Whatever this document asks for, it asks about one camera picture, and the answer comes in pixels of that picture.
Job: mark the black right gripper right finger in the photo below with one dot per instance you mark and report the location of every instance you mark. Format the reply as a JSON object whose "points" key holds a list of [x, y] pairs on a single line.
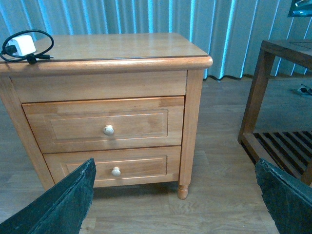
{"points": [[288, 200]]}

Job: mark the dark wooden side table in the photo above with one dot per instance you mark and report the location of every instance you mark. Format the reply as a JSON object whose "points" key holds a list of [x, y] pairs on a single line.
{"points": [[277, 123]]}

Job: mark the white charger adapter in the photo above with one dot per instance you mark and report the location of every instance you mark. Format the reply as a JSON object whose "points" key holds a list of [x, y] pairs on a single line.
{"points": [[24, 45]]}

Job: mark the light wooden nightstand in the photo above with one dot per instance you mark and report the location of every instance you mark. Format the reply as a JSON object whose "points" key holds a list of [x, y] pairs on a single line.
{"points": [[102, 67]]}

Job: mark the open floor power socket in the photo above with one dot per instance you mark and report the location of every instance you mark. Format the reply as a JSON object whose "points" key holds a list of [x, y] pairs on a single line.
{"points": [[304, 90]]}

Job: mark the light blue curtain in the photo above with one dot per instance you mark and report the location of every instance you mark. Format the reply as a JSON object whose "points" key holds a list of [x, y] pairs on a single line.
{"points": [[230, 31]]}

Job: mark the dark object top right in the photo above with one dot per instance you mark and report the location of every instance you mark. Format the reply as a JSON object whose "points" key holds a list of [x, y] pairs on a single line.
{"points": [[300, 8]]}

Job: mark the wooden drawer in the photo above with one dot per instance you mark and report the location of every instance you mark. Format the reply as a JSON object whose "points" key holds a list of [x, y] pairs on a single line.
{"points": [[121, 167], [72, 126]]}

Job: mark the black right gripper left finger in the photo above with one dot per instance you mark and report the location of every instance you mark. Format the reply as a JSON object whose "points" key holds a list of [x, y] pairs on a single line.
{"points": [[61, 209]]}

